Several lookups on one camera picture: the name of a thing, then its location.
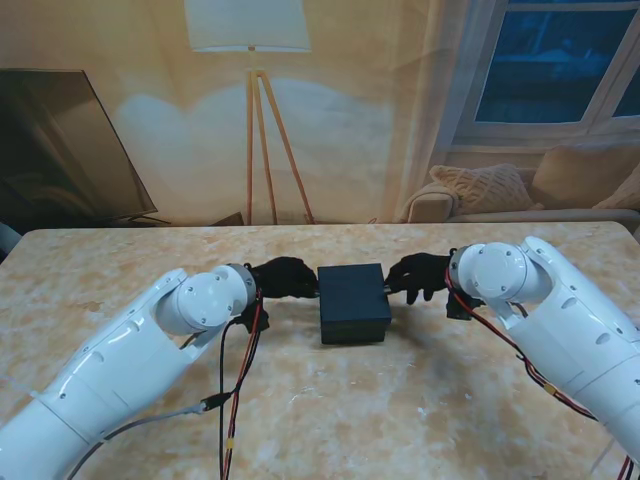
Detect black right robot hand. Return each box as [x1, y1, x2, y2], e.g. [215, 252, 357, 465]
[383, 252, 454, 306]

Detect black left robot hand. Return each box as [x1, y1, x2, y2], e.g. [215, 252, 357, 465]
[249, 256, 321, 300]

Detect black gift box lid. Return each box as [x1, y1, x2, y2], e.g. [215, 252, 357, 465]
[317, 263, 393, 332]

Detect beige knitted cushion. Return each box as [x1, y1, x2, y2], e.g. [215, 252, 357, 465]
[594, 174, 640, 210]
[429, 163, 535, 214]

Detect beige sofa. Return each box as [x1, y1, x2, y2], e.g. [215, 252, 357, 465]
[403, 144, 640, 224]

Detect plain tan cushion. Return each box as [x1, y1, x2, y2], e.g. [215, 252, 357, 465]
[530, 144, 640, 209]

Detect white framed window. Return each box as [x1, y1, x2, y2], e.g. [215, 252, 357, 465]
[447, 0, 640, 151]

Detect white shade tripod floor lamp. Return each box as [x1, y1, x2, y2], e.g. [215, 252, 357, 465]
[183, 0, 316, 225]

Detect dark flat television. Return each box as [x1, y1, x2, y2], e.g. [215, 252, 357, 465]
[0, 68, 169, 226]

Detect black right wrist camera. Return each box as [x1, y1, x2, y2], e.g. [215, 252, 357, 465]
[446, 293, 474, 321]

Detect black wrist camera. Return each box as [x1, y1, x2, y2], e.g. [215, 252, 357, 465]
[446, 293, 474, 321]
[234, 307, 272, 334]

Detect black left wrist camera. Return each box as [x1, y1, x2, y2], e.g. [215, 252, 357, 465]
[234, 307, 272, 334]

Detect red black left arm cables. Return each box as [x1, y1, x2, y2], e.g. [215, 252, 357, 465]
[217, 288, 266, 480]

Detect red black arm cables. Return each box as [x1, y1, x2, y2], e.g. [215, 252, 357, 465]
[443, 267, 640, 480]
[217, 288, 266, 480]

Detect red black right arm cables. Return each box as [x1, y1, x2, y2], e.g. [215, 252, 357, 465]
[443, 267, 640, 480]

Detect grey left arm cable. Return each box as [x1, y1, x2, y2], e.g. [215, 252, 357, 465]
[64, 392, 235, 480]

